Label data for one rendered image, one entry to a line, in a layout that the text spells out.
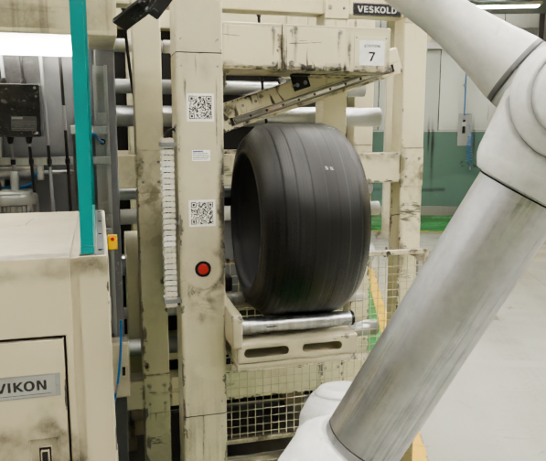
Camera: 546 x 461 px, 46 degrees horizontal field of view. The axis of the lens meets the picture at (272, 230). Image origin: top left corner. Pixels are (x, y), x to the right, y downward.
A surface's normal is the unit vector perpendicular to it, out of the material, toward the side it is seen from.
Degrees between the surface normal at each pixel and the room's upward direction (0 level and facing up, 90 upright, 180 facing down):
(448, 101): 90
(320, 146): 39
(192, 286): 90
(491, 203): 76
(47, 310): 90
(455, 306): 91
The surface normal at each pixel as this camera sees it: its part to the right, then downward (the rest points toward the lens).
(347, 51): 0.26, 0.15
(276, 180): -0.48, -0.24
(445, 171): -0.10, 0.15
